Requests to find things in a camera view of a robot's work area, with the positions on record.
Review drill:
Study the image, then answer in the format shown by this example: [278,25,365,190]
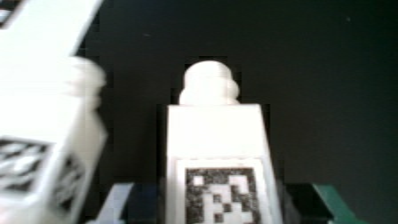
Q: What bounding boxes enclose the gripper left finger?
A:
[88,182,159,224]

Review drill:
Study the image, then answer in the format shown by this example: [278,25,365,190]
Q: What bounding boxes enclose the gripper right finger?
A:
[280,183,360,224]

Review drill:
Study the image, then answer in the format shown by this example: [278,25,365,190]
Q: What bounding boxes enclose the white leg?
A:
[166,61,285,224]
[0,0,107,224]

